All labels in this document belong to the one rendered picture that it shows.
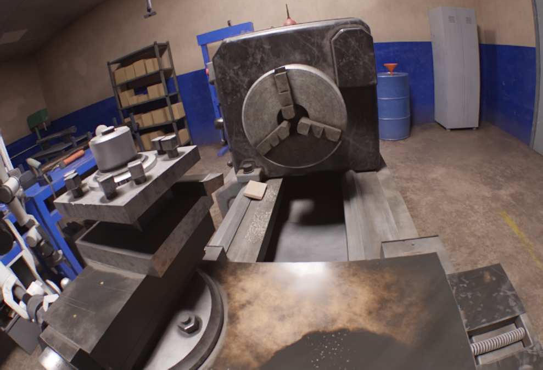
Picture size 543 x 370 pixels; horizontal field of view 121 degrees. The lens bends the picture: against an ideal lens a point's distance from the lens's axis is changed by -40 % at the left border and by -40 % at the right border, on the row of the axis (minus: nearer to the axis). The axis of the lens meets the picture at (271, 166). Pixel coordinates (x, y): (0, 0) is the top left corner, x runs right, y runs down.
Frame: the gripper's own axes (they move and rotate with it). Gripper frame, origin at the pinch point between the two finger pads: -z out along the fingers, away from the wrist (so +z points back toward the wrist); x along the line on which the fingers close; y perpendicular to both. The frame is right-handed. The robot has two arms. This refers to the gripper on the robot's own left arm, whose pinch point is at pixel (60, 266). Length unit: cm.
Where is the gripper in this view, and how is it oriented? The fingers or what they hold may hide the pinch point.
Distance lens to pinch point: 155.3
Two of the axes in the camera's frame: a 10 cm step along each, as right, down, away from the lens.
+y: -4.8, -3.5, 8.1
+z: -2.1, -8.4, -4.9
